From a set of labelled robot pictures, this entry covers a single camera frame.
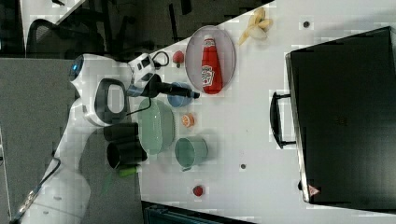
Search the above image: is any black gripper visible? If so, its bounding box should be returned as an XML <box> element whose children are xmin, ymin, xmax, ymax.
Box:
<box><xmin>126</xmin><ymin>73</ymin><xmax>200</xmax><ymax>99</ymax></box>

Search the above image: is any red ketchup bottle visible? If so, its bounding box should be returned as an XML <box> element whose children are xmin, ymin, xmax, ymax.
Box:
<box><xmin>201</xmin><ymin>35</ymin><xmax>223</xmax><ymax>94</ymax></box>

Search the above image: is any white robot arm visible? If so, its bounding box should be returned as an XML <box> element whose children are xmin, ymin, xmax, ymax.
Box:
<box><xmin>9</xmin><ymin>53</ymin><xmax>200</xmax><ymax>224</ymax></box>

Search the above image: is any strawberry toy near plate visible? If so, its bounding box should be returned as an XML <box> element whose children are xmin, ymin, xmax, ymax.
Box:
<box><xmin>173</xmin><ymin>50</ymin><xmax>184</xmax><ymax>68</ymax></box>

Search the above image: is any grey oval plate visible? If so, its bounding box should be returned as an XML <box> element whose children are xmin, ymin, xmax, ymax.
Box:
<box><xmin>185</xmin><ymin>25</ymin><xmax>235</xmax><ymax>93</ymax></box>

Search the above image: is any blue bowl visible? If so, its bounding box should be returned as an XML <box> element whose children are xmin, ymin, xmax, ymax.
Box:
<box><xmin>167</xmin><ymin>82</ymin><xmax>191</xmax><ymax>107</ymax></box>

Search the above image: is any orange slice toy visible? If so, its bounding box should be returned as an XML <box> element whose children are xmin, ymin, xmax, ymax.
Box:
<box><xmin>181</xmin><ymin>113</ymin><xmax>195</xmax><ymax>128</ymax></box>

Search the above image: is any green colander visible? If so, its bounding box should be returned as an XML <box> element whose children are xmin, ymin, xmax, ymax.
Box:
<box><xmin>137</xmin><ymin>98</ymin><xmax>175</xmax><ymax>155</ymax></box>

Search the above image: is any green mug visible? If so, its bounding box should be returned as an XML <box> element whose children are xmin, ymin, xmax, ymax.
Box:
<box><xmin>175</xmin><ymin>135</ymin><xmax>208</xmax><ymax>172</ymax></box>

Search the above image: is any small black pot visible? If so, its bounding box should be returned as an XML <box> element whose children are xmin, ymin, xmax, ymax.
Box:
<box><xmin>104</xmin><ymin>122</ymin><xmax>138</xmax><ymax>142</ymax></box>

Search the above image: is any strawberry toy near table edge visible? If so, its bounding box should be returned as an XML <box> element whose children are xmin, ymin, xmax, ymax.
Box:
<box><xmin>192</xmin><ymin>186</ymin><xmax>204</xmax><ymax>197</ymax></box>

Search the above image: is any peeled banana toy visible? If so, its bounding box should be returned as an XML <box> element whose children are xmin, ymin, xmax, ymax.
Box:
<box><xmin>238</xmin><ymin>7</ymin><xmax>273</xmax><ymax>46</ymax></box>

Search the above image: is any green spatula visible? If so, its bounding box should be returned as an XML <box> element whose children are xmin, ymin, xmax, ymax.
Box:
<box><xmin>102</xmin><ymin>172</ymin><xmax>113</xmax><ymax>194</ymax></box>

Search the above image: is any black office chair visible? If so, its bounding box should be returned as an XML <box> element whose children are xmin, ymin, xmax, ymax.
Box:
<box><xmin>25</xmin><ymin>19</ymin><xmax>105</xmax><ymax>60</ymax></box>

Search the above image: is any black toaster oven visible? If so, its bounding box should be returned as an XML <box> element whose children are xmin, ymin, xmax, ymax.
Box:
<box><xmin>285</xmin><ymin>26</ymin><xmax>396</xmax><ymax>214</ymax></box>

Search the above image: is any green pot handle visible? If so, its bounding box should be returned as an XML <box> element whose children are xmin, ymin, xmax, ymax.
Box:
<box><xmin>119</xmin><ymin>167</ymin><xmax>137</xmax><ymax>177</ymax></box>

